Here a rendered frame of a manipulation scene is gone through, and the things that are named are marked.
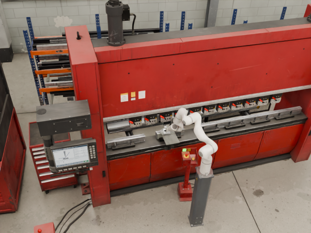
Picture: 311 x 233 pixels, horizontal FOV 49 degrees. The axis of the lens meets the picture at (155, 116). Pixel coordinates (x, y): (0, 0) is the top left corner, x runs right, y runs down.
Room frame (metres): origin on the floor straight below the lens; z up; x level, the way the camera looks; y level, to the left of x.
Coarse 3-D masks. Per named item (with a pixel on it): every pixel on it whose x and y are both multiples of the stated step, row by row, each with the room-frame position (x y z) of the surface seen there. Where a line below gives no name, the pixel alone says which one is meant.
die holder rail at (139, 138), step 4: (128, 136) 3.24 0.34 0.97; (132, 136) 3.24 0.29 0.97; (136, 136) 3.25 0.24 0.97; (140, 136) 3.25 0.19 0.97; (144, 136) 3.26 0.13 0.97; (108, 140) 3.16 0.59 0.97; (112, 140) 3.16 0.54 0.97; (116, 140) 3.16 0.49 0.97; (120, 140) 3.17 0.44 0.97; (124, 140) 3.17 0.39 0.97; (128, 140) 3.19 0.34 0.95; (132, 140) 3.21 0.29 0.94; (136, 140) 3.22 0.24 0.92; (140, 140) 3.24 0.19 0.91; (144, 140) 3.27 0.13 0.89; (108, 144) 3.11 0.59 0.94; (112, 144) 3.13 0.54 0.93; (116, 144) 3.14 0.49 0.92; (120, 144) 3.16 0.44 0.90
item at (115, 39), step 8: (112, 0) 3.24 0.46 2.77; (112, 8) 3.20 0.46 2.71; (120, 8) 3.23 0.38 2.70; (128, 8) 3.29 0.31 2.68; (112, 16) 3.21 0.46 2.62; (120, 16) 3.25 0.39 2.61; (128, 16) 3.29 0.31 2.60; (112, 24) 3.21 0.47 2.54; (120, 24) 3.24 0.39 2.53; (112, 32) 3.22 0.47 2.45; (120, 32) 3.24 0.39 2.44; (112, 40) 3.22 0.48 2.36; (120, 40) 3.24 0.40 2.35
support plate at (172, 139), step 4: (172, 132) 3.32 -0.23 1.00; (164, 136) 3.24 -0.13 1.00; (168, 136) 3.24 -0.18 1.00; (172, 136) 3.24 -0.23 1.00; (176, 136) 3.24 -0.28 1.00; (164, 140) 3.17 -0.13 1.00; (168, 140) 3.17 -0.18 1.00; (172, 140) 3.17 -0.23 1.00; (176, 140) 3.17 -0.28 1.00; (168, 144) 3.09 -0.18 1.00
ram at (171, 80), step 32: (128, 64) 3.19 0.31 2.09; (160, 64) 3.30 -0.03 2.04; (192, 64) 3.42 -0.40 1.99; (224, 64) 3.54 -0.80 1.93; (256, 64) 3.68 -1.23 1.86; (288, 64) 3.83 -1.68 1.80; (128, 96) 3.18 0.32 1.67; (160, 96) 3.30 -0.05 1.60; (192, 96) 3.43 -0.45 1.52; (224, 96) 3.57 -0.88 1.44; (256, 96) 3.72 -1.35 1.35
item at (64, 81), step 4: (60, 76) 4.94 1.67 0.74; (64, 76) 4.95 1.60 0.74; (68, 76) 4.94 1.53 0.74; (52, 80) 4.83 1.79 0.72; (56, 80) 4.84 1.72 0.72; (60, 80) 4.79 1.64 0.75; (64, 80) 4.81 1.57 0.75; (68, 80) 4.82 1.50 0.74; (72, 80) 4.76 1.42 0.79; (48, 84) 4.70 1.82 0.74; (52, 84) 4.71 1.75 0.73; (56, 84) 4.72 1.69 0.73; (60, 84) 4.69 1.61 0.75; (64, 84) 4.71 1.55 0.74; (68, 84) 4.72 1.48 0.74; (72, 84) 4.73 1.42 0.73
